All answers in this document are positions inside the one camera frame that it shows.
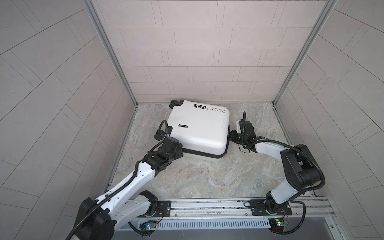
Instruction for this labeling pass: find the right corner metal profile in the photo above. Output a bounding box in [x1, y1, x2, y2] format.
[273, 0, 337, 106]

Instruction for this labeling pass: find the corner metal profile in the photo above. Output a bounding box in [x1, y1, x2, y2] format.
[273, 0, 337, 106]
[83, 0, 138, 106]

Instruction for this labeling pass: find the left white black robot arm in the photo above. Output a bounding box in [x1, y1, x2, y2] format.
[66, 137, 183, 240]

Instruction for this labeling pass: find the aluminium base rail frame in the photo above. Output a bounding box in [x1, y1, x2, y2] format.
[116, 197, 346, 240]

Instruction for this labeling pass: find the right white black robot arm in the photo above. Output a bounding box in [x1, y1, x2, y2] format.
[230, 119, 326, 215]

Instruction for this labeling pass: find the circuit board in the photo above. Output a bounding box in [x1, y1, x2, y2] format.
[268, 218, 289, 233]
[140, 221, 158, 231]

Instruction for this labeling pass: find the left corner metal profile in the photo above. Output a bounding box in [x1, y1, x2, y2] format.
[83, 0, 138, 106]

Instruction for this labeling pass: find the left circuit board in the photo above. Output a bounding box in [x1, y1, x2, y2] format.
[140, 221, 158, 231]

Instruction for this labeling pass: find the right circuit board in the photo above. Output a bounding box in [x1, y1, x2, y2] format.
[268, 218, 289, 233]

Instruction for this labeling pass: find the white suitcase with black lining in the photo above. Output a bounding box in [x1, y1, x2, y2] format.
[154, 100, 230, 160]

